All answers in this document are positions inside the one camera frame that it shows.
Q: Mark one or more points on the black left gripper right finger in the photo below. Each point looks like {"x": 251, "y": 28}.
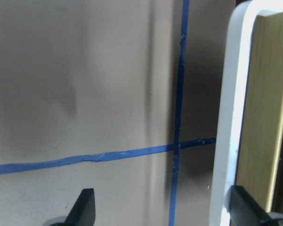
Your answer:
{"x": 244, "y": 210}

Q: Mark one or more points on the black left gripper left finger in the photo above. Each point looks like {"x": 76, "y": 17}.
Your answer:
{"x": 83, "y": 213}

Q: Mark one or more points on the wooden drawer with white handle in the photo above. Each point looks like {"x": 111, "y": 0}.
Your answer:
{"x": 250, "y": 121}

